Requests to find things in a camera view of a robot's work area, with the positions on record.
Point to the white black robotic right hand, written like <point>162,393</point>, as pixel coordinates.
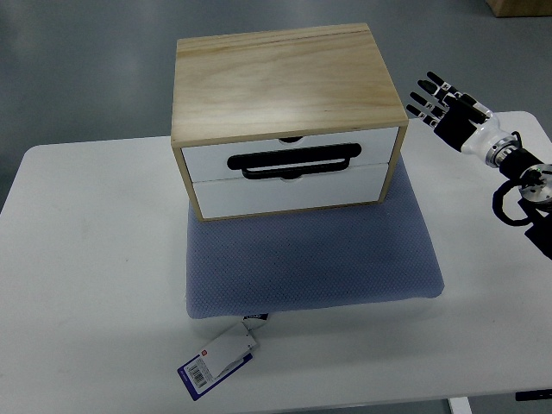
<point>462,122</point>

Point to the black drawer handle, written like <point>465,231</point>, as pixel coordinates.
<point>294,163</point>

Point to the white drawer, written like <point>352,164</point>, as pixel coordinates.
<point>208,163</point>
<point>241,197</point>

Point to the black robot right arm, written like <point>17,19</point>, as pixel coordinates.
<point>532,178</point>

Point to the wooden drawer cabinet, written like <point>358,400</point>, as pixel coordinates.
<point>283,85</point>

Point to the cardboard box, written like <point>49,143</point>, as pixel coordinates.
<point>520,8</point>

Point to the blue mesh cushion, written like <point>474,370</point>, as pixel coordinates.
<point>312,260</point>

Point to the white table leg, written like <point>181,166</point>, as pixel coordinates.
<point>459,405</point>

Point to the black object under table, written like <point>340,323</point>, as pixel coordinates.
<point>533,395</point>

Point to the white blue product tag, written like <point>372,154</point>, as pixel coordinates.
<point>217,360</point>

